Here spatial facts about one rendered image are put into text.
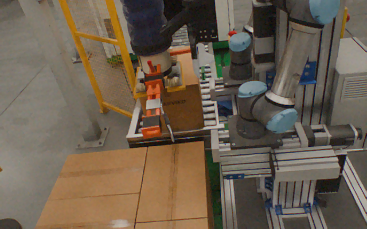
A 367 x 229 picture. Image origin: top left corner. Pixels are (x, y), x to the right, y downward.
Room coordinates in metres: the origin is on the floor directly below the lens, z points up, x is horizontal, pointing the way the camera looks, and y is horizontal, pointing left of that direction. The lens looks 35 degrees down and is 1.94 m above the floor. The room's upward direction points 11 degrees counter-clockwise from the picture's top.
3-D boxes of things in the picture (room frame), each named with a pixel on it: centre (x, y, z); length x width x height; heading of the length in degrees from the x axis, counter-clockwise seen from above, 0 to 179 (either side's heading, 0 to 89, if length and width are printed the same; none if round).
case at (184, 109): (1.93, 0.06, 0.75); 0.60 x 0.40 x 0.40; 175
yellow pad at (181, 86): (1.54, 0.02, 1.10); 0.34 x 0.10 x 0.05; 178
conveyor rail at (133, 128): (2.80, 0.28, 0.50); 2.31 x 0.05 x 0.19; 173
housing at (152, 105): (1.08, 0.14, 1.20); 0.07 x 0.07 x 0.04; 88
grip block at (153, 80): (1.29, 0.13, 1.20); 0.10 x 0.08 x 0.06; 88
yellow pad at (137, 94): (1.54, 0.21, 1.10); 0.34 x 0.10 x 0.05; 178
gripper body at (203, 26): (0.78, -0.08, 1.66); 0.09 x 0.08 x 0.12; 81
